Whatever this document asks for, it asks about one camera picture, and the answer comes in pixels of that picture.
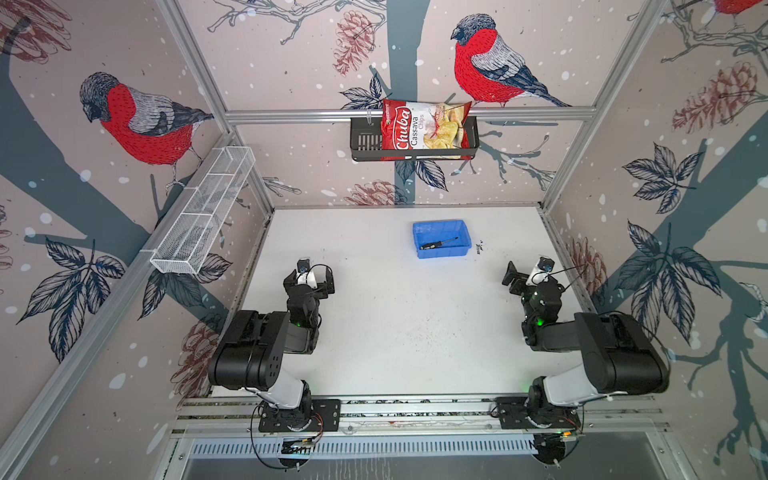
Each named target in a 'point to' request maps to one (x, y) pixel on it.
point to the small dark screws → (479, 247)
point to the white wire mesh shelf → (182, 248)
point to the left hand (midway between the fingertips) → (309, 268)
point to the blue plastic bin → (438, 231)
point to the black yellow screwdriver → (429, 245)
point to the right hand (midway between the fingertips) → (523, 268)
